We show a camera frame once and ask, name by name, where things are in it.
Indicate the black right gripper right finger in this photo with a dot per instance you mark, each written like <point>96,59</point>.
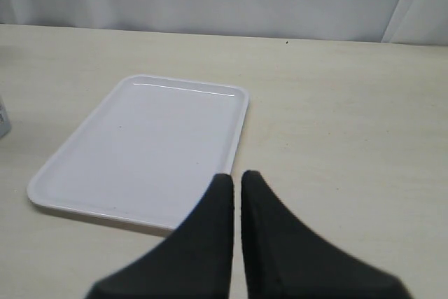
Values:
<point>283,258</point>

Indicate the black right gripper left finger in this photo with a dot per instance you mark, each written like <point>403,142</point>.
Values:
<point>194,261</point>

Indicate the clear plastic tall container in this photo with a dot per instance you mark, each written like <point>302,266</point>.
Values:
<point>5,124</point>

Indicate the white rectangular tray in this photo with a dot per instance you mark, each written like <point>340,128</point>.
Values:
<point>146,153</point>

